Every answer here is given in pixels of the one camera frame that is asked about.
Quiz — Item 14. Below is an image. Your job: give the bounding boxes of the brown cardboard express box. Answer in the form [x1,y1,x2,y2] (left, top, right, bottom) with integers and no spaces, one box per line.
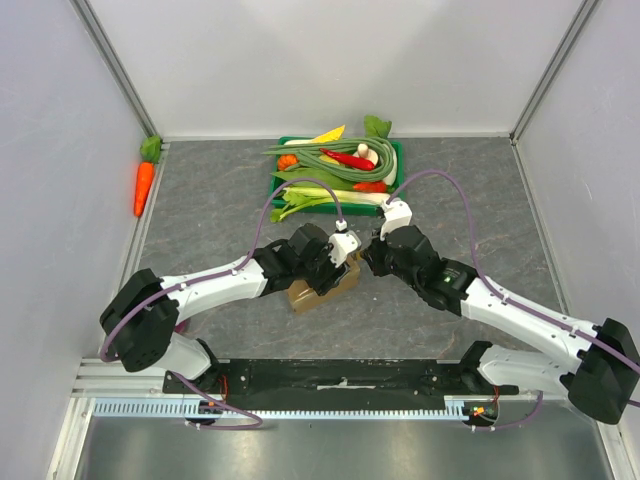
[286,255,361,315]

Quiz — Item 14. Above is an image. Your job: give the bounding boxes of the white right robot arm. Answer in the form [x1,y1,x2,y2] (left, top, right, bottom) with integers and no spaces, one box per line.
[362,225,639,425]

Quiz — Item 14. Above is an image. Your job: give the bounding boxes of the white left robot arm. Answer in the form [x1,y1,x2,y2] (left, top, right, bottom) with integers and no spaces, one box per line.
[99,223,360,393]

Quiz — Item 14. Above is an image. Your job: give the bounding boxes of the green celery stalk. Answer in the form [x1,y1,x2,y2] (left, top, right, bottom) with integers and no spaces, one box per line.
[270,186,390,223]

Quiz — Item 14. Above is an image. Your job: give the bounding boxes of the green plastic tray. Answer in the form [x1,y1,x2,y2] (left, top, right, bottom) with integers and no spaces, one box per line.
[267,136,405,218]

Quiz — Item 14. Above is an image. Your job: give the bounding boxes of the red orange pepper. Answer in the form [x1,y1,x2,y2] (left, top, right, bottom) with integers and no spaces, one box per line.
[353,181,388,193]

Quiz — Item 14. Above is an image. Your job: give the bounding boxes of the green leafy vegetable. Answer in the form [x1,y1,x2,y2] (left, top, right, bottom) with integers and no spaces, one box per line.
[271,167,354,190]

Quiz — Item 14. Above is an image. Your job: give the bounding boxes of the small orange pumpkin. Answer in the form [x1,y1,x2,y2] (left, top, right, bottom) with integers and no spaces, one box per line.
[277,154,299,171]

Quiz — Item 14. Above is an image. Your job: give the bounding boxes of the green long beans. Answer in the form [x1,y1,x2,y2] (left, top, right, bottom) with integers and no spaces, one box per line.
[263,137,402,184]

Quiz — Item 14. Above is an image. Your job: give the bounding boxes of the red chili pepper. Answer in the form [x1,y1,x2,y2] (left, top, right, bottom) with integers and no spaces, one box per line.
[320,148,375,171]

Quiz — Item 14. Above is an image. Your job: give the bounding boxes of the beige toy mushroom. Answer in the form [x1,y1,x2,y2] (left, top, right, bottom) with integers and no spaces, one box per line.
[356,143,379,167]

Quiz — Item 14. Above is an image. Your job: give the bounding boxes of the yellow corn husk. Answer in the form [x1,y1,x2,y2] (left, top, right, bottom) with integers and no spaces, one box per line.
[310,125,346,143]

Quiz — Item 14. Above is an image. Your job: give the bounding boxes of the white radish with leaves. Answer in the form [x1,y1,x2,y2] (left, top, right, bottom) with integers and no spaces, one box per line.
[364,114,398,185]

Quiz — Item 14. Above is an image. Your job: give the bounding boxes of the purple red onion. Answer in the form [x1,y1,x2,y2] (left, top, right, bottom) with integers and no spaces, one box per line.
[174,320,190,334]

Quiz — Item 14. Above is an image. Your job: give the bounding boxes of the orange toy carrot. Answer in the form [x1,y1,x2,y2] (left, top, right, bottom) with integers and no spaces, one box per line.
[133,135,162,217]

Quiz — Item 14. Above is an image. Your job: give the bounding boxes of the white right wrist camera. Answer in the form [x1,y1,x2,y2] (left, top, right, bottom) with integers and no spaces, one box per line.
[379,198,412,241]

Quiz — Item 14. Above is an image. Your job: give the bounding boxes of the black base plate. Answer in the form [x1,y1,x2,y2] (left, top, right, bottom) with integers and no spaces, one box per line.
[192,359,519,411]

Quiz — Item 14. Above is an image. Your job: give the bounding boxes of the slotted cable duct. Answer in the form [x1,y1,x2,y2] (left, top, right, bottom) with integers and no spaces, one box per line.
[93,397,483,421]

